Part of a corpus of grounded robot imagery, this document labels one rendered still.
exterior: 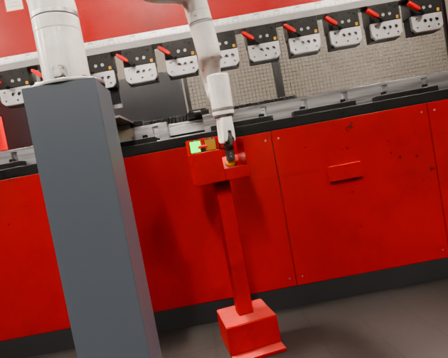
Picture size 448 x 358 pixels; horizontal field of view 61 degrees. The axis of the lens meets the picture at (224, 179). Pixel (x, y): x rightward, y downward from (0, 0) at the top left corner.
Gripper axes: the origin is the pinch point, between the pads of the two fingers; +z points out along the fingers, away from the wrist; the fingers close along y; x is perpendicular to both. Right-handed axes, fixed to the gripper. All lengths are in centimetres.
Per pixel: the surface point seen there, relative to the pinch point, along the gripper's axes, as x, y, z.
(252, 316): -4, 9, 62
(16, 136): -105, -115, -26
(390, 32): 93, -21, -43
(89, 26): -45, -51, -68
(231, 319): -12, 8, 63
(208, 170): -10.5, 6.1, 3.7
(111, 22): -35, -49, -68
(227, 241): -7.6, 3.6, 32.5
